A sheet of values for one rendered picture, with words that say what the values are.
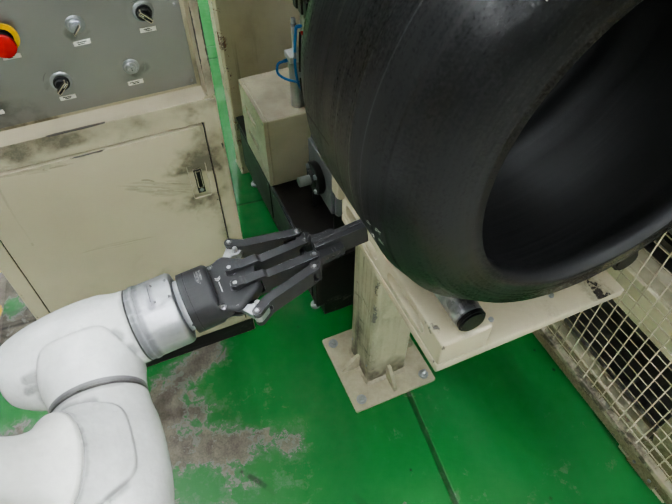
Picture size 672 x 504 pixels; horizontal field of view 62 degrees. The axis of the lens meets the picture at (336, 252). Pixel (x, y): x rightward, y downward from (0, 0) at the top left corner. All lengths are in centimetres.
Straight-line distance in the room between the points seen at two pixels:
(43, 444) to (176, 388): 125
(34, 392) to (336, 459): 111
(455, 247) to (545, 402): 129
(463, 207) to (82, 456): 41
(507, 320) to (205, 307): 51
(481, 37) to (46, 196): 102
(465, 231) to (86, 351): 41
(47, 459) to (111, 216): 85
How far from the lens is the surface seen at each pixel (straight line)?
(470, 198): 54
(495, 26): 47
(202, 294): 65
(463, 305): 80
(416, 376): 177
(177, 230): 142
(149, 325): 65
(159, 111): 121
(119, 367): 64
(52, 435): 58
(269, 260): 68
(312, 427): 170
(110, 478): 58
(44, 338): 68
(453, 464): 169
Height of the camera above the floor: 156
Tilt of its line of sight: 50 degrees down
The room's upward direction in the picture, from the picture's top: straight up
